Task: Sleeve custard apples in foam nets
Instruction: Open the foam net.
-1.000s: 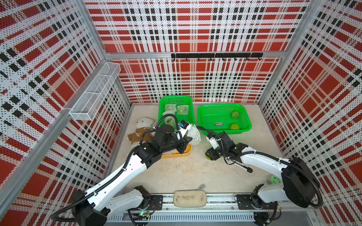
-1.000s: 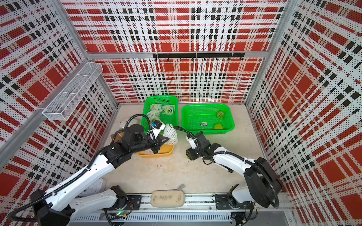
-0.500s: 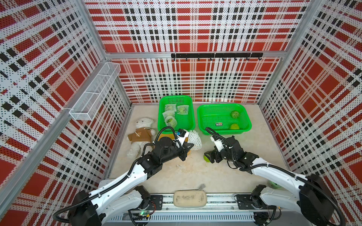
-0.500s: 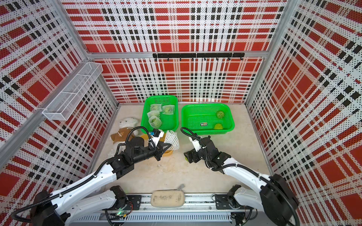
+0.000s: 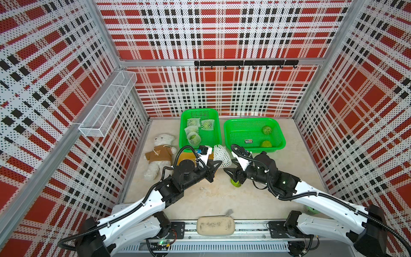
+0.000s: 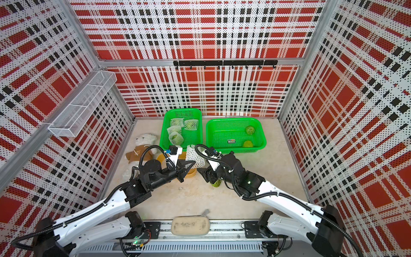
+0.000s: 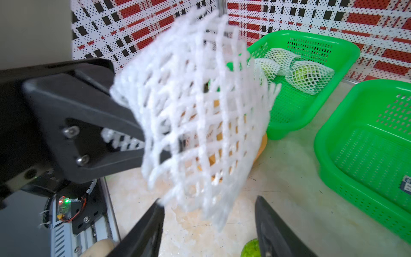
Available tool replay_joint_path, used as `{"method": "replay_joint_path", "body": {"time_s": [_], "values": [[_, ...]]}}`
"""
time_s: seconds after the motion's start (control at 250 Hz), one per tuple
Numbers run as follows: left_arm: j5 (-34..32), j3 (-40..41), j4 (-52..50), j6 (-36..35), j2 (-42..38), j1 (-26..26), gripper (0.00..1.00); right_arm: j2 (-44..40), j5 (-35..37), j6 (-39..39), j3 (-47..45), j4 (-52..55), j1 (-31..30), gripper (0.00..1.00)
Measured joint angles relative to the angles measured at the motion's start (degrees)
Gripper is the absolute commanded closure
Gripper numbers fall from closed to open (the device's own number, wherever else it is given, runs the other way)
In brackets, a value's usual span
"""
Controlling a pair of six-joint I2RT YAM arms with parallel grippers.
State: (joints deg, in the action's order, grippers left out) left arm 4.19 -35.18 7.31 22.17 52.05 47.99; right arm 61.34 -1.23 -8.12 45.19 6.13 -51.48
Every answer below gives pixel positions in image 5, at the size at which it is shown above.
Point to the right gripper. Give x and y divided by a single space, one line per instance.
241 165

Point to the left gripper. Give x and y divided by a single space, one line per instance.
212 166

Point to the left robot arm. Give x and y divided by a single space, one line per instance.
145 218

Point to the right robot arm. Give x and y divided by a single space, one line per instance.
364 228

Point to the yellow plastic bowl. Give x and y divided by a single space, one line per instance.
186 156

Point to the green basket with fruit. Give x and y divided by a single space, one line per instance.
255 135

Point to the empty green plastic basket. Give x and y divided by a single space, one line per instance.
200 127

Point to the white teddy bear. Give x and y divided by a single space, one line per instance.
160 156

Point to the beige sponge block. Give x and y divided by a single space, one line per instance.
215 226

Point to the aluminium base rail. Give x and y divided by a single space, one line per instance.
117 237

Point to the black hook rail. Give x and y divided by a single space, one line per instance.
239 63

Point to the clear wall shelf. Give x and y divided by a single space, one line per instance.
115 92

